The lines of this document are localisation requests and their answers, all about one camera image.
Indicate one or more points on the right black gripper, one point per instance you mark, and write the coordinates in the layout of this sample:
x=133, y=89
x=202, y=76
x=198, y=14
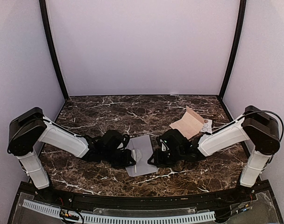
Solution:
x=158, y=161

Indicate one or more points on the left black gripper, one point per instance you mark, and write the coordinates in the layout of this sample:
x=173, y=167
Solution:
x=127, y=160

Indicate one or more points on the grey envelope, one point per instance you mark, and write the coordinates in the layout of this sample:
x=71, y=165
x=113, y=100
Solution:
x=141, y=149

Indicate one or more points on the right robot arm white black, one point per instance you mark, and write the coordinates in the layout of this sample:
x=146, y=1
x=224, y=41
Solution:
x=184, y=141

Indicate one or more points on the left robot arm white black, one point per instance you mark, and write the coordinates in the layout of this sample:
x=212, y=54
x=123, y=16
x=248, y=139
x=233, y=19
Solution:
x=32, y=127

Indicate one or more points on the white sticker sheet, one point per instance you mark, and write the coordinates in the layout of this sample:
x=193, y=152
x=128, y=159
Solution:
x=207, y=126

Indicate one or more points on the white slotted cable duct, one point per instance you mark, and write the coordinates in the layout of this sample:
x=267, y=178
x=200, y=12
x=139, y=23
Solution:
x=111, y=216

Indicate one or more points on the black front table rail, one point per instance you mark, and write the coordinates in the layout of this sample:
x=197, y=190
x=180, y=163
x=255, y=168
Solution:
x=80, y=201

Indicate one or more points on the right black frame post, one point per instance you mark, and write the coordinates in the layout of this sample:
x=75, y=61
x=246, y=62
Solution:
x=234, y=48

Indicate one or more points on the black frame post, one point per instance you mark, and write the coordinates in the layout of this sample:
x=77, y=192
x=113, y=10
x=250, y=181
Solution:
x=52, y=50
x=234, y=48

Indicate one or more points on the left black frame post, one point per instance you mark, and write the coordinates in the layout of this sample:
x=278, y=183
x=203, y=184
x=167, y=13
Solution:
x=52, y=50

